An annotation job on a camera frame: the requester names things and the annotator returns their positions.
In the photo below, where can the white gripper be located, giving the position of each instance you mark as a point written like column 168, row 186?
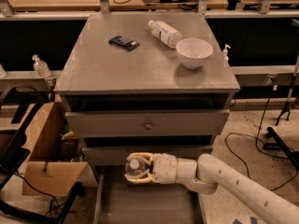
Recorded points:
column 164, row 168

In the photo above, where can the clear plastic water bottle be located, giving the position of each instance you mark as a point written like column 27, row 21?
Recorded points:
column 135, row 168

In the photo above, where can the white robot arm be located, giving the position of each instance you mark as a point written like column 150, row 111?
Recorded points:
column 203, row 176

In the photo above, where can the bottom open grey drawer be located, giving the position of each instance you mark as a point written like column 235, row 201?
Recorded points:
column 120, row 202

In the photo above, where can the middle grey drawer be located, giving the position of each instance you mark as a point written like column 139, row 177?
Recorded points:
column 103, row 156

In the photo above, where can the top grey drawer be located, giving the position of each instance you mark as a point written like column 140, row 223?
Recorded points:
column 148, row 123

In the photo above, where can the grey three-drawer cabinet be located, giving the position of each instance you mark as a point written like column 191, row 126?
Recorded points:
column 99, row 77

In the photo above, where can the white labelled bottle lying down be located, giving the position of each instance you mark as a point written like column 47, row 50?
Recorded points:
column 165, row 33

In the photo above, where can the small white pump bottle right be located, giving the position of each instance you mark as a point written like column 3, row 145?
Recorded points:
column 225, row 52

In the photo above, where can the clear sanitizer pump bottle left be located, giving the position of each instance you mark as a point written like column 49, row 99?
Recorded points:
column 41, row 67

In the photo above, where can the open cardboard box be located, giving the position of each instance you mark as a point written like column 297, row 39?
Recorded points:
column 46, row 170

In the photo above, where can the white ceramic bowl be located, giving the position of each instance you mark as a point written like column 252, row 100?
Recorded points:
column 193, row 52

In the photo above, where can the dark blue calculator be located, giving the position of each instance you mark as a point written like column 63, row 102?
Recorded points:
column 123, row 42

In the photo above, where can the black stand base right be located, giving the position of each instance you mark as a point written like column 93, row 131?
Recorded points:
column 278, row 144

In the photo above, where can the black chair frame left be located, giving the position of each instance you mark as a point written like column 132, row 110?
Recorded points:
column 13, row 154

